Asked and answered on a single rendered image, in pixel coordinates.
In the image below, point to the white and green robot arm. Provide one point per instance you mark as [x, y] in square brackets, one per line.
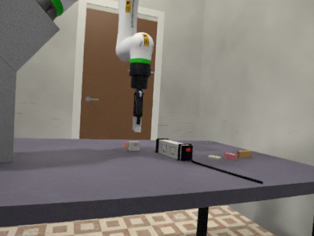
[131, 46]

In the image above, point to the small orange block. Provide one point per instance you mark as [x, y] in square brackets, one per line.
[244, 154]

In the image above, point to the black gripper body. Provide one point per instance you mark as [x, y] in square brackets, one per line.
[138, 83]

